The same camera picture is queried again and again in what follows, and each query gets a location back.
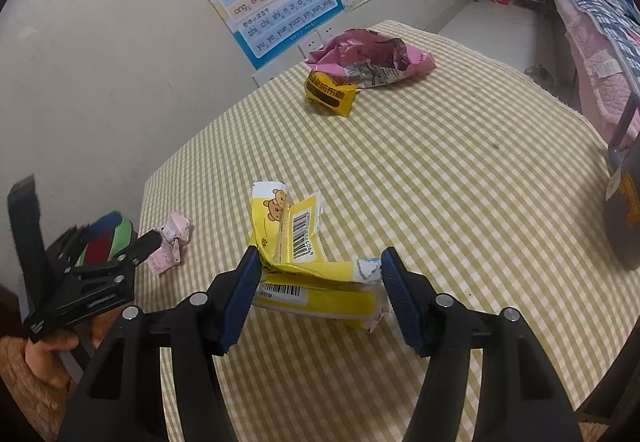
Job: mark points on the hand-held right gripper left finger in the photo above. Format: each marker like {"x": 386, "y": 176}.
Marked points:
{"x": 242, "y": 292}

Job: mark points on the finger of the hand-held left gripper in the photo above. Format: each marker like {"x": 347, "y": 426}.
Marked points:
{"x": 77, "y": 237}
{"x": 145, "y": 244}

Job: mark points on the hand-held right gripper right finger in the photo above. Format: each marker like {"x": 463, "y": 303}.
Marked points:
{"x": 397, "y": 292}

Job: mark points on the pink paper wrapper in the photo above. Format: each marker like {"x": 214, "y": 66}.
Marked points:
{"x": 172, "y": 232}

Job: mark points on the yellow bear print carton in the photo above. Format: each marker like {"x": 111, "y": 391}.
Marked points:
{"x": 330, "y": 302}

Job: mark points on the person's left forearm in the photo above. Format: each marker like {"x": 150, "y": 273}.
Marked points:
{"x": 25, "y": 402}

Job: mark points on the person's left hand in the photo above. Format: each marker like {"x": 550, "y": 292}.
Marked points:
{"x": 50, "y": 352}

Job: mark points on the green red striped object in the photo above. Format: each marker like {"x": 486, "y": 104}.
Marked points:
{"x": 102, "y": 249}

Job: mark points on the checked tablecloth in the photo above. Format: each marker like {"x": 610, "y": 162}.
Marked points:
{"x": 475, "y": 171}

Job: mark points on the yellow snack packet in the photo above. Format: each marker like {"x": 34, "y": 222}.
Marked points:
{"x": 330, "y": 96}

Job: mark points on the pink snack bag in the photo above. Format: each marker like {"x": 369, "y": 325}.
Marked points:
{"x": 350, "y": 49}

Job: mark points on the pair of shoes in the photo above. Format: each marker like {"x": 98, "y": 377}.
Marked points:
{"x": 540, "y": 75}

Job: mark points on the pink quilt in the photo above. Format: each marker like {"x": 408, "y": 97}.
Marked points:
{"x": 590, "y": 51}

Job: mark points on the white wall socket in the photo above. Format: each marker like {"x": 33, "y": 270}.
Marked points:
{"x": 312, "y": 45}
{"x": 261, "y": 79}

